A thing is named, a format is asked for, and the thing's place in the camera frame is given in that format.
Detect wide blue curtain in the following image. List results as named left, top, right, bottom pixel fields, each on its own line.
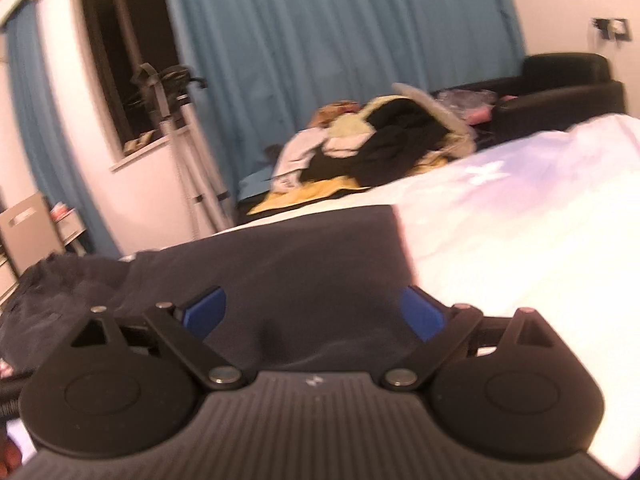
left=160, top=0, right=527, bottom=202

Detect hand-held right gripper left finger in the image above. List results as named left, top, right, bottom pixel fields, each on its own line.
left=70, top=286, right=248, bottom=391

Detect black armchair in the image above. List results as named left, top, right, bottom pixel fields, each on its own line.
left=432, top=52, right=627, bottom=147

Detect garment steamer stand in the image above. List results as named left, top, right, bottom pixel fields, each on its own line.
left=129, top=62, right=237, bottom=237

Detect black pants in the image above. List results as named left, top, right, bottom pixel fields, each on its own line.
left=0, top=204, right=422, bottom=381

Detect narrow blue curtain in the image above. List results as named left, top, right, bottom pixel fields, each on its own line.
left=2, top=7, right=122, bottom=259

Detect dark window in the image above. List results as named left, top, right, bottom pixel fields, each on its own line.
left=77, top=0, right=185, bottom=159

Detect beige and black chair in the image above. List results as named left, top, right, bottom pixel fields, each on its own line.
left=0, top=191, right=67, bottom=282

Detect socks on windowsill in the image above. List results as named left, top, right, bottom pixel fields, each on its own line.
left=122, top=130, right=159, bottom=154

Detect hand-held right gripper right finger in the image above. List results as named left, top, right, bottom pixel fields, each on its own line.
left=381, top=285, right=556, bottom=391

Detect pastel bed sheet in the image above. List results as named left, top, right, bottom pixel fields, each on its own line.
left=215, top=112, right=640, bottom=478

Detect wall outlet with charger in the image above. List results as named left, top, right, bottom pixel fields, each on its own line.
left=591, top=16, right=632, bottom=42

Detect white dresser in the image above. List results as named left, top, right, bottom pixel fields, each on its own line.
left=50, top=205, right=94, bottom=257

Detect pile of clothes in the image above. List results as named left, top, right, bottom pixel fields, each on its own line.
left=247, top=82, right=478, bottom=216

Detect blue cloth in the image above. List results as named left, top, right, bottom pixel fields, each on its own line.
left=236, top=169, right=282, bottom=203

